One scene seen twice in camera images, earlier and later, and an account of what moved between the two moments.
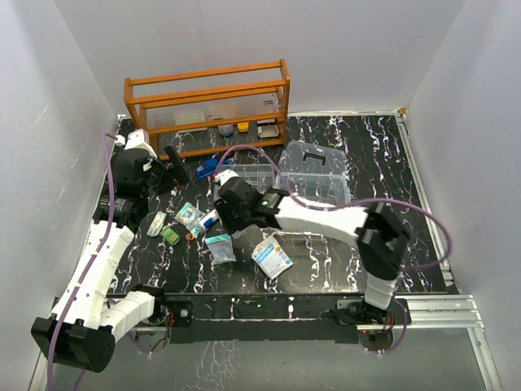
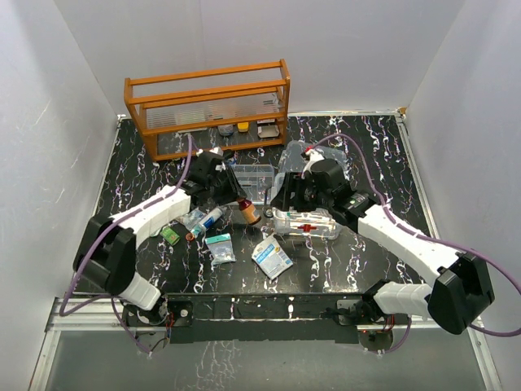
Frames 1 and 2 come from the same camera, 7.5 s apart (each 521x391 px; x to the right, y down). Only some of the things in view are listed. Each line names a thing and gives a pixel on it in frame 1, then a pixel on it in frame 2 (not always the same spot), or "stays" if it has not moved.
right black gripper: (225, 208) to (291, 185)
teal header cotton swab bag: (221, 248) stays
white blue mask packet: (271, 256) stays
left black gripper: (178, 169) to (234, 191)
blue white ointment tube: (209, 219) stays
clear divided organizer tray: (264, 176) stays
